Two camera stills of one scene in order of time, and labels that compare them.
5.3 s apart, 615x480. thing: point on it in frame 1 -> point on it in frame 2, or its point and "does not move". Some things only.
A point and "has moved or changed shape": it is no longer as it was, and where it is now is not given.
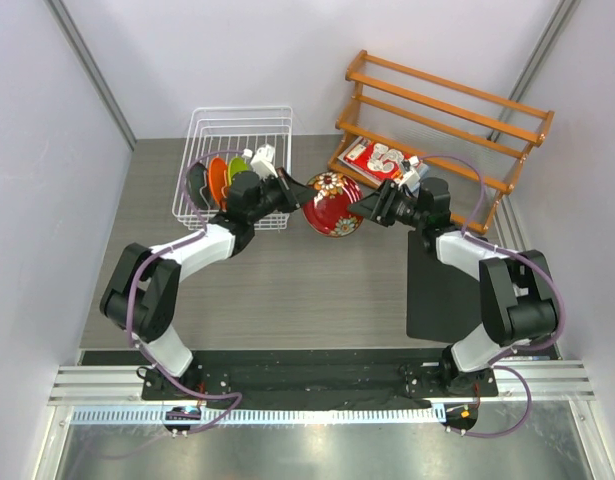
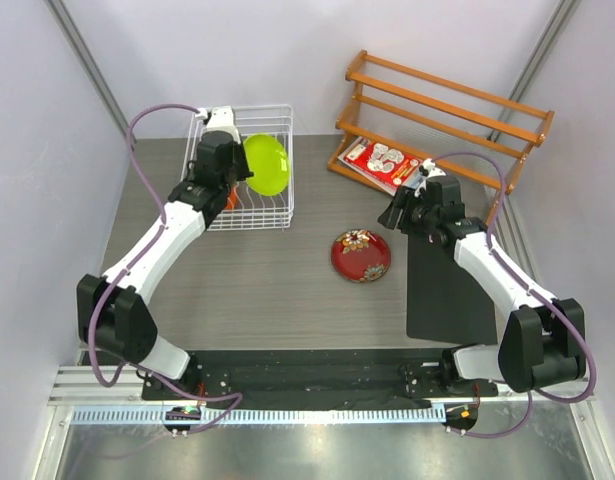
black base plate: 318,378 does not move
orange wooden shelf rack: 400,124 does not move
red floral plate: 329,214 -> 360,255
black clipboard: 443,303 does not move
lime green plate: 236,164 has moved or changed shape
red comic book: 376,159 does not move
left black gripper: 295,195 -> 239,151
